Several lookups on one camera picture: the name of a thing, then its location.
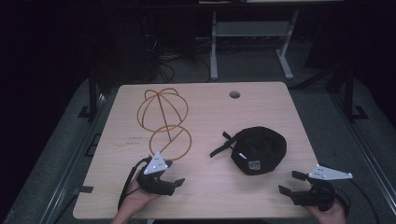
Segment person's right hand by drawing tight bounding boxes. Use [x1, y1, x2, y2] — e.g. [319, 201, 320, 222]
[304, 199, 348, 224]

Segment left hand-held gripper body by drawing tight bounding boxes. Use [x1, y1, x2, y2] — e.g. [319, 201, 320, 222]
[135, 151, 177, 197]

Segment grey metal rail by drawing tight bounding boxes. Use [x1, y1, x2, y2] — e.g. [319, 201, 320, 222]
[38, 91, 108, 224]
[328, 91, 396, 217]

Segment black cap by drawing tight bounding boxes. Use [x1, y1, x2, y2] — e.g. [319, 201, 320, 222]
[209, 125, 288, 176]

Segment person's left hand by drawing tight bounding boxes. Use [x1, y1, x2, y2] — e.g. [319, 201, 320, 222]
[119, 176, 162, 219]

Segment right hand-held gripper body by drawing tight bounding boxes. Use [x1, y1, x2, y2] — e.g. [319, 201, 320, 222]
[291, 163, 354, 213]

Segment white metal desk frame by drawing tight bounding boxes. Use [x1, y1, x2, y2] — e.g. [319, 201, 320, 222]
[198, 0, 344, 81]

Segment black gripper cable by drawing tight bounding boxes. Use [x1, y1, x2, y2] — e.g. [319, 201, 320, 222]
[333, 177, 381, 224]
[117, 156, 153, 211]

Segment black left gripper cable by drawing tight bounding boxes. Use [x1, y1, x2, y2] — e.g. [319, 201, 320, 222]
[117, 156, 153, 211]

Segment black metal stand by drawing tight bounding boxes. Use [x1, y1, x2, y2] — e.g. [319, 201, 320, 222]
[325, 60, 370, 123]
[77, 66, 108, 123]

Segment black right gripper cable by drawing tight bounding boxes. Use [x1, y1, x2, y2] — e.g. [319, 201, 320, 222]
[333, 177, 381, 224]

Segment dark computer tower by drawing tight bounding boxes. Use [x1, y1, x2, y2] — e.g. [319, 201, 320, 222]
[92, 13, 160, 83]

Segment bundle of floor cables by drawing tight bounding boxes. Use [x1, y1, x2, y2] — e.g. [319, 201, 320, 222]
[146, 34, 216, 85]

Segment gold wire hat stand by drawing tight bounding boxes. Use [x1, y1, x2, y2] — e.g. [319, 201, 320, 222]
[136, 87, 193, 162]

